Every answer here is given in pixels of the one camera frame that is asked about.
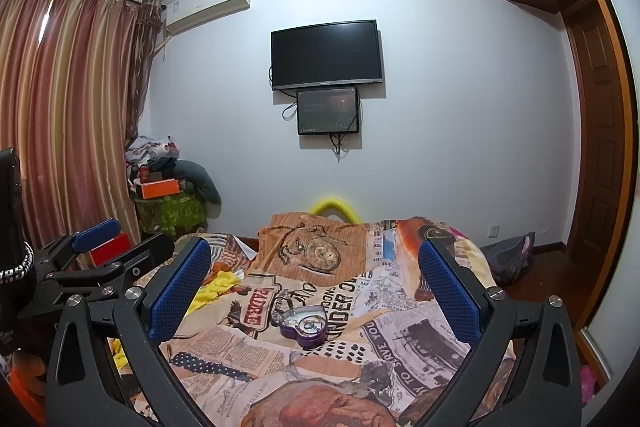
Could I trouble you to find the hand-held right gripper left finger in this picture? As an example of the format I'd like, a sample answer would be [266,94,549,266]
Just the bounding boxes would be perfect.
[45,237,213,427]

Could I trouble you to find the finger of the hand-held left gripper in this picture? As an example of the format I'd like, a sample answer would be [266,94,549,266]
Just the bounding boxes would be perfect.
[35,218,121,275]
[50,232,176,308]

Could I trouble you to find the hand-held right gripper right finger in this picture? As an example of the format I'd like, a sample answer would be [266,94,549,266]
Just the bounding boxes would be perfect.
[417,237,583,427]

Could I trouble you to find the heart-shaped purple tin box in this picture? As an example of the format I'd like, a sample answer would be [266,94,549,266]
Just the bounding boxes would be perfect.
[279,304,328,350]

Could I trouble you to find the red box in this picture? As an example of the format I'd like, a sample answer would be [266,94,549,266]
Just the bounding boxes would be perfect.
[91,234,132,268]

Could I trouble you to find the yellow cloth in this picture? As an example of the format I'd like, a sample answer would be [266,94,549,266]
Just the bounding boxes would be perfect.
[107,271,246,373]

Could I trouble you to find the dark bag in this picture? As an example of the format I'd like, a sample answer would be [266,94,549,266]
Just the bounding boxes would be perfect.
[480,232,537,288]

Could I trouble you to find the orange box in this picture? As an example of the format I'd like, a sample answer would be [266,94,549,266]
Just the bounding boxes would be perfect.
[140,179,182,199]

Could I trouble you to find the pile of clothes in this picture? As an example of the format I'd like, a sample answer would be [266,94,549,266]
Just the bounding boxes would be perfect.
[125,134,181,182]

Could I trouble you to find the striped brown curtain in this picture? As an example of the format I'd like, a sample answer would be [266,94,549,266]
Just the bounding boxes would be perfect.
[0,0,166,258]

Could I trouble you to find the yellow foam tube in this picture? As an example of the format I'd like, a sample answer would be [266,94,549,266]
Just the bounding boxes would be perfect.
[311,199,362,224]

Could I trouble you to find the orange plastic object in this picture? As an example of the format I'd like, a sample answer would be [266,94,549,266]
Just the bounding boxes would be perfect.
[10,349,48,427]

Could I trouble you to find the printed blanket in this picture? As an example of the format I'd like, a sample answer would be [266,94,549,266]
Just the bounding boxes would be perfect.
[107,212,516,427]

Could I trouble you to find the pink slippers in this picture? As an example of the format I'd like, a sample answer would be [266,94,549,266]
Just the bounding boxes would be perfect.
[580,364,601,408]

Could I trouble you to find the brown wooden door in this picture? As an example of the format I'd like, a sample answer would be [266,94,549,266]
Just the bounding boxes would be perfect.
[562,0,636,333]

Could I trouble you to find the white air conditioner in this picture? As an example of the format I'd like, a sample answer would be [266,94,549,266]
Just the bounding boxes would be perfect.
[162,0,252,34]

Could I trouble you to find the black monitor cable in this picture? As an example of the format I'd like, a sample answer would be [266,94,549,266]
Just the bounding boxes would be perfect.
[327,132,348,162]

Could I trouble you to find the small wall monitor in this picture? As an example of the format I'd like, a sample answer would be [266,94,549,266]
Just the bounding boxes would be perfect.
[296,86,362,136]

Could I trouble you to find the black wall television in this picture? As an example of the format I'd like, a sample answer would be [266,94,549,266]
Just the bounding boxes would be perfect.
[271,20,385,92]

